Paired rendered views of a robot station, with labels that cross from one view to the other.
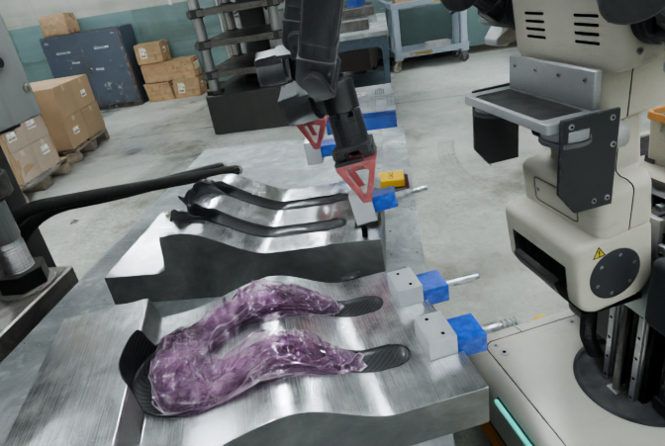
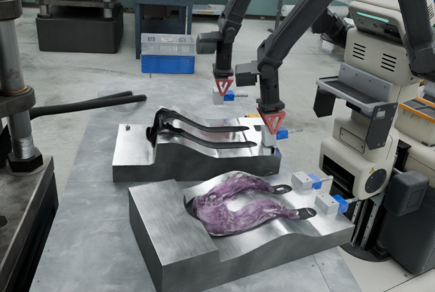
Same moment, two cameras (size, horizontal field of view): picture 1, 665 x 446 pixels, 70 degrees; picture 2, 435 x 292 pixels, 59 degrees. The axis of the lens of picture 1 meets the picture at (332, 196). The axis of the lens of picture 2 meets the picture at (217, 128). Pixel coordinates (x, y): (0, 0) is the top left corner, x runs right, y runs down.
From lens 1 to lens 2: 0.54 m
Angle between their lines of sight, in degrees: 18
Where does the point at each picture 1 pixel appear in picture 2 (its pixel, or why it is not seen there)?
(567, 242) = (358, 164)
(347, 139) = (271, 100)
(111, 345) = (173, 202)
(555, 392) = not seen: hidden behind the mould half
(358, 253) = (268, 162)
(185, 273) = (166, 166)
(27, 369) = (79, 218)
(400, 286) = (302, 180)
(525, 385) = not seen: hidden behind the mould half
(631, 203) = (390, 147)
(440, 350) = (331, 210)
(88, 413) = (190, 233)
